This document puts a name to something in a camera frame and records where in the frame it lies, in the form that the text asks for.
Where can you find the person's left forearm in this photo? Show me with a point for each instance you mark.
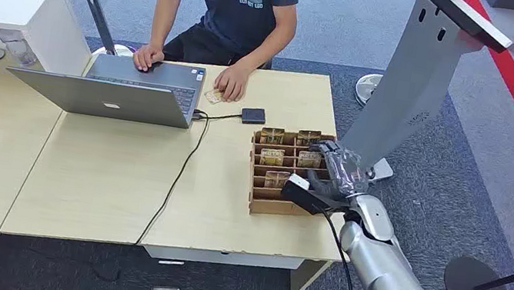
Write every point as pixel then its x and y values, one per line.
pixel 267 50

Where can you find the white round floor base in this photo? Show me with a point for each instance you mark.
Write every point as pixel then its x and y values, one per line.
pixel 366 89

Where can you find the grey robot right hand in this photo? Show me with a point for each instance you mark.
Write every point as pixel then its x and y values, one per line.
pixel 347 171

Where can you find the clear plastic piece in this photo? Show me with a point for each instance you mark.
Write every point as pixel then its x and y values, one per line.
pixel 19 47

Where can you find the black square card reader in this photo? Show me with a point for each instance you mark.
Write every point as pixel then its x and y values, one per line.
pixel 254 115

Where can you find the person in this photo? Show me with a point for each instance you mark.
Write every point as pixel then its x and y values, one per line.
pixel 238 1

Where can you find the gold printed card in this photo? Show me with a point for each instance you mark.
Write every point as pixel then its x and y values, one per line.
pixel 307 137
pixel 212 97
pixel 309 159
pixel 271 136
pixel 271 157
pixel 276 179

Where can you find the person's left hand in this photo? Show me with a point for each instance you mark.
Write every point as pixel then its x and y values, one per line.
pixel 231 83

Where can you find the grey kiosk stand with screen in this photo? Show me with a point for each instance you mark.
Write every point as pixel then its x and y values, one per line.
pixel 406 85

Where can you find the person's right forearm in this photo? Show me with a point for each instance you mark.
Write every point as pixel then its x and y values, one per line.
pixel 164 21

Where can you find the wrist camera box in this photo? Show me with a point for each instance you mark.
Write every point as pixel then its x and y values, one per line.
pixel 303 196

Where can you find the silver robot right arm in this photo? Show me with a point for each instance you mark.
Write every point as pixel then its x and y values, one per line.
pixel 385 278

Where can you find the grey laptop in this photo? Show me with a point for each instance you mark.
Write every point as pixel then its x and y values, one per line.
pixel 114 98

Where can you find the person's right hand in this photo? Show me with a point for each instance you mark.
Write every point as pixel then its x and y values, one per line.
pixel 147 57

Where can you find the wooden card holder rack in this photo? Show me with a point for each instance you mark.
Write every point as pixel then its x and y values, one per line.
pixel 273 203

